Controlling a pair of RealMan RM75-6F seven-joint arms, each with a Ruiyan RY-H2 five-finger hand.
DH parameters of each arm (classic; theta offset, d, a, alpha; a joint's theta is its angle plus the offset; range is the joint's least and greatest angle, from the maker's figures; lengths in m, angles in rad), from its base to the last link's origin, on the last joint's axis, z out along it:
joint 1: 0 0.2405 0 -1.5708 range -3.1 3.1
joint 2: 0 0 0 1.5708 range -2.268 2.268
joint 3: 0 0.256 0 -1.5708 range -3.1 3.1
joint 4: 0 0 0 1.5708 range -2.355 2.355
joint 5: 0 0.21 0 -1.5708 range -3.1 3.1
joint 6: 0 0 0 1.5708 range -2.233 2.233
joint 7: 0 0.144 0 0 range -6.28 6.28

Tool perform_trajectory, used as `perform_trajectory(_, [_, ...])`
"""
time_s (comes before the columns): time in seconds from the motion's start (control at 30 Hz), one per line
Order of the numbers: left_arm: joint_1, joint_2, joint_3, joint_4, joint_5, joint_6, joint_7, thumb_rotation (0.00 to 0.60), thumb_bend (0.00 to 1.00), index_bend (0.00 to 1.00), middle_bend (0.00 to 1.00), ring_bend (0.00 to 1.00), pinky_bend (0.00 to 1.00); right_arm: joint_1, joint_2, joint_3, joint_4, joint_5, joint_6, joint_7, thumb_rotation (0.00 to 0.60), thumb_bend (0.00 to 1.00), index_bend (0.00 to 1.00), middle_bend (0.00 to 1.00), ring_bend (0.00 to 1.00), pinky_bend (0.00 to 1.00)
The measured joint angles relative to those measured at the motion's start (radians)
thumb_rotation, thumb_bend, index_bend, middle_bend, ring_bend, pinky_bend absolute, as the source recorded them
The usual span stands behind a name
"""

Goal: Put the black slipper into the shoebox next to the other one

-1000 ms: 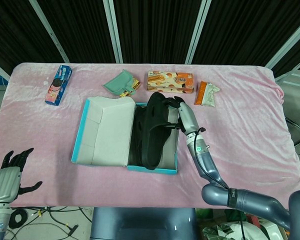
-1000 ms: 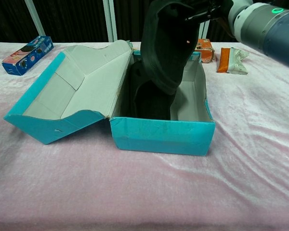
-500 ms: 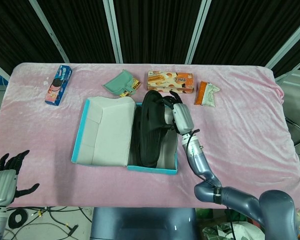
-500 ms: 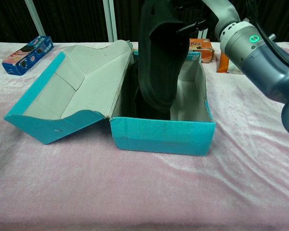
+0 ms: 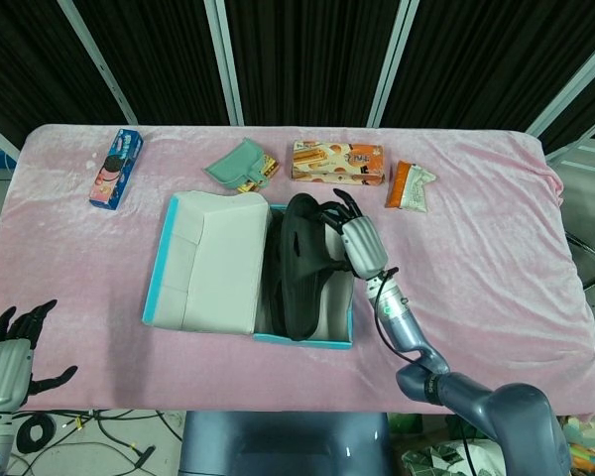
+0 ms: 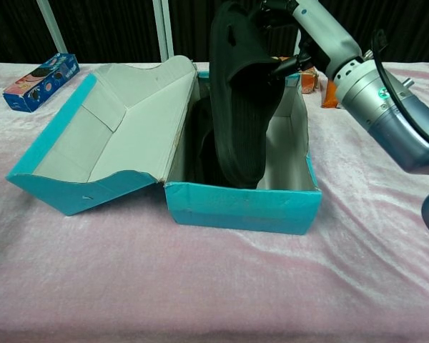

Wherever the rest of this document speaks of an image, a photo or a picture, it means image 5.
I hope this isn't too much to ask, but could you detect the teal cardboard shoe box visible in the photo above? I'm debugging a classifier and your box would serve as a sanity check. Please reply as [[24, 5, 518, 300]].
[[141, 190, 356, 351]]

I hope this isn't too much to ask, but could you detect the white aluminium frame post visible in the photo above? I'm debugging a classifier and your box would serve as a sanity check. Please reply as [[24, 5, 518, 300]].
[[366, 0, 420, 128], [525, 0, 595, 136], [202, 0, 245, 126], [57, 0, 139, 125]]

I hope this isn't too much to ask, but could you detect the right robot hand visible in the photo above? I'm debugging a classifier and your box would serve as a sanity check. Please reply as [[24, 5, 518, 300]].
[[319, 187, 391, 279]]

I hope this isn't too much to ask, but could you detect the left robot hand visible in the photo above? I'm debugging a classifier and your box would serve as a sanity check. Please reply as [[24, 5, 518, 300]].
[[0, 298, 79, 413]]

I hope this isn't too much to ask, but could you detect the black curtain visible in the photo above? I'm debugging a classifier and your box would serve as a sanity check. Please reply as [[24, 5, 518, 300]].
[[0, 0, 595, 155]]

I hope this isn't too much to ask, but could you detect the black rubber slipper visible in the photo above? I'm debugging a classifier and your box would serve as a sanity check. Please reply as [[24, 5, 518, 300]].
[[280, 192, 358, 342], [263, 216, 292, 334]]

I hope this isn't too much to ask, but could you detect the pink velvet tablecloth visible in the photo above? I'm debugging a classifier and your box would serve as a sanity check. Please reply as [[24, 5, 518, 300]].
[[0, 123, 595, 417]]

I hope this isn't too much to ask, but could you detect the green fabric pouch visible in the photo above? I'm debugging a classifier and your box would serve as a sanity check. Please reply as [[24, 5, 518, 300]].
[[201, 137, 269, 192]]

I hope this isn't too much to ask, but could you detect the orange biscuit box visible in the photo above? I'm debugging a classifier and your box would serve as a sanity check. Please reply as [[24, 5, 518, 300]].
[[291, 140, 386, 187]]

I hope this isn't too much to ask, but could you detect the black cable with plug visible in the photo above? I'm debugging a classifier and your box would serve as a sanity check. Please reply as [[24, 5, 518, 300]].
[[91, 414, 158, 470]]

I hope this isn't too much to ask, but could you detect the blue-grey robot torso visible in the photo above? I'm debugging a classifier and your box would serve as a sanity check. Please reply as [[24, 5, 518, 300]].
[[180, 410, 394, 476]]

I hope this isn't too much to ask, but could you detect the black tape roll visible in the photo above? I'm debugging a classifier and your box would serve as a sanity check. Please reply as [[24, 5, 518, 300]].
[[17, 415, 58, 455]]

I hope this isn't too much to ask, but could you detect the patterned crumpled bag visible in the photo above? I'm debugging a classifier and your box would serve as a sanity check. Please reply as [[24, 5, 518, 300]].
[[401, 438, 507, 476]]

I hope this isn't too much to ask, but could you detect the blue cookie box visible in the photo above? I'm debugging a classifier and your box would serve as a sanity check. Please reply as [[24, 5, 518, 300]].
[[88, 128, 146, 212]]

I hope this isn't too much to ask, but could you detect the orange white snack packet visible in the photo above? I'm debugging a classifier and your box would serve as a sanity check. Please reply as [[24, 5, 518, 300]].
[[385, 160, 438, 213]]

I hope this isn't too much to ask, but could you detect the yellow snack pack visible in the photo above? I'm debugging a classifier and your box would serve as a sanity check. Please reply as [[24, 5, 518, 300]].
[[235, 153, 283, 194]]

